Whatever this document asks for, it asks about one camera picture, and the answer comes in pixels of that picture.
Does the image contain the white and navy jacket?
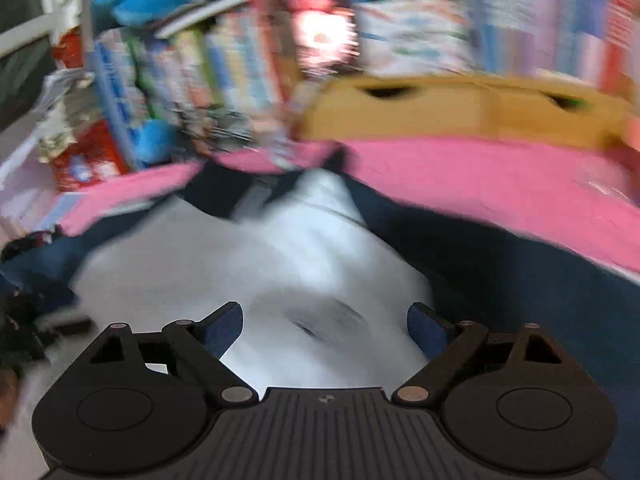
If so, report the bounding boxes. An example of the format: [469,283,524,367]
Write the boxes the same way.
[1,162,639,479]

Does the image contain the small blue plush ball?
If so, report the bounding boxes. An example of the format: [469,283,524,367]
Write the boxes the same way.
[134,119,178,166]

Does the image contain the pink rabbit-pattern blanket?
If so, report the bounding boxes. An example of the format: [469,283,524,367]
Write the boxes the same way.
[62,136,639,292]

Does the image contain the red plastic basket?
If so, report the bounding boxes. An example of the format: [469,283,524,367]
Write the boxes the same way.
[49,119,129,193]

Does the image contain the wooden storage box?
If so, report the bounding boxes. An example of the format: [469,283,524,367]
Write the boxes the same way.
[298,75,631,148]

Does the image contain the row of colourful books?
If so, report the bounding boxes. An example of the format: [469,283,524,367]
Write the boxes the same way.
[84,0,639,166]

